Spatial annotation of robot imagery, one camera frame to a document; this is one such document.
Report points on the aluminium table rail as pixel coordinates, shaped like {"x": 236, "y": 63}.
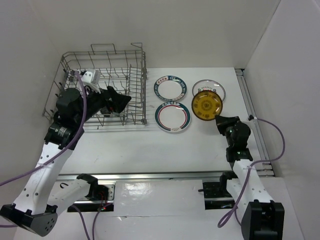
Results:
{"x": 263, "y": 169}

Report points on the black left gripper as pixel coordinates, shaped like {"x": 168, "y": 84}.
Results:
{"x": 119, "y": 101}

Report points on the white plate red characters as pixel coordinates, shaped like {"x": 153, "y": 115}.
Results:
{"x": 209, "y": 85}

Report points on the yellow patterned plate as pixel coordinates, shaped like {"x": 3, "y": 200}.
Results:
{"x": 206, "y": 105}

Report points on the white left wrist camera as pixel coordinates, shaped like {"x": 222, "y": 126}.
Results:
{"x": 90, "y": 78}

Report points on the green red ring plate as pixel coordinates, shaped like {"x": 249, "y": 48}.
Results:
{"x": 172, "y": 117}

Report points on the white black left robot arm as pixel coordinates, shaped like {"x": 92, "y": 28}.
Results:
{"x": 36, "y": 209}

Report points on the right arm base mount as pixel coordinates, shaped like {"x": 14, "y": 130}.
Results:
{"x": 215, "y": 193}

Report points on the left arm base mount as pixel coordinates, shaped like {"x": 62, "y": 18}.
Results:
{"x": 102, "y": 201}

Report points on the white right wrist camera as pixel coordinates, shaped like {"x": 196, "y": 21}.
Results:
{"x": 251, "y": 118}

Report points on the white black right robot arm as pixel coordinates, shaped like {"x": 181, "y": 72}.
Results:
{"x": 259, "y": 215}

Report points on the grey wire dish rack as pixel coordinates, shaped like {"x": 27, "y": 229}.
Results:
{"x": 123, "y": 69}

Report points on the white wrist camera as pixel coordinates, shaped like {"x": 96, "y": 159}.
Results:
{"x": 90, "y": 78}
{"x": 251, "y": 118}

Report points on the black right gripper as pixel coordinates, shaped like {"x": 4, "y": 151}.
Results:
{"x": 222, "y": 121}

